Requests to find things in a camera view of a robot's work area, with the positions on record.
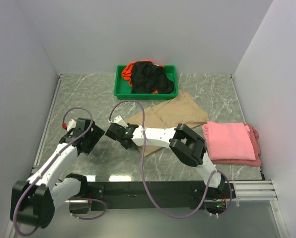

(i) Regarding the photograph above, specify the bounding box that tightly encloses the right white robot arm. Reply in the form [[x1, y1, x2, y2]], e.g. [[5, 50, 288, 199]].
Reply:
[[105, 123, 225, 198]]

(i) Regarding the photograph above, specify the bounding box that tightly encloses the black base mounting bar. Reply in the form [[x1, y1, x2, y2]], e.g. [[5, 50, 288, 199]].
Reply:
[[68, 180, 235, 211]]

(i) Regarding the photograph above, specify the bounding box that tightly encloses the black t shirt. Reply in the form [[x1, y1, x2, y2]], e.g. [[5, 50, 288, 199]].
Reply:
[[130, 61, 174, 94]]

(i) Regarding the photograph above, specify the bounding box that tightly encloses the beige t shirt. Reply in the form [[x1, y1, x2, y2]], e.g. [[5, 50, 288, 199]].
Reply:
[[123, 89, 210, 157]]

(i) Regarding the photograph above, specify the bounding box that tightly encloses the dark pink folded t shirt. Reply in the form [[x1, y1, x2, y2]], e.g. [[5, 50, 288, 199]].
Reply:
[[212, 123, 262, 167]]

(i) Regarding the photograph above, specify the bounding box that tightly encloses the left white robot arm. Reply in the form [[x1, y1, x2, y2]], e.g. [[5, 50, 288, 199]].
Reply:
[[10, 118, 104, 228]]

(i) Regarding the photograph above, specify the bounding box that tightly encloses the orange t shirt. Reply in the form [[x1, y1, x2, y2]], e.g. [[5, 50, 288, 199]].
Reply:
[[122, 61, 159, 94]]

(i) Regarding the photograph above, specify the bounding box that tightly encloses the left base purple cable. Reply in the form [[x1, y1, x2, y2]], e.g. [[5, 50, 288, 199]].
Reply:
[[68, 198, 107, 221]]

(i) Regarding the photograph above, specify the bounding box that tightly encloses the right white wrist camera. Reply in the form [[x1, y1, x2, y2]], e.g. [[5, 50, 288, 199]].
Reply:
[[109, 116, 128, 128]]

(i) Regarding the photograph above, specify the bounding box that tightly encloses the green plastic bin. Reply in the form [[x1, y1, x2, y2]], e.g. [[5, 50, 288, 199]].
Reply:
[[114, 64, 178, 100]]

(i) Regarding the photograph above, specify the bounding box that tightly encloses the light pink folded t shirt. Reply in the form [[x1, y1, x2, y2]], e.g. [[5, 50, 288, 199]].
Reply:
[[202, 121, 255, 161]]

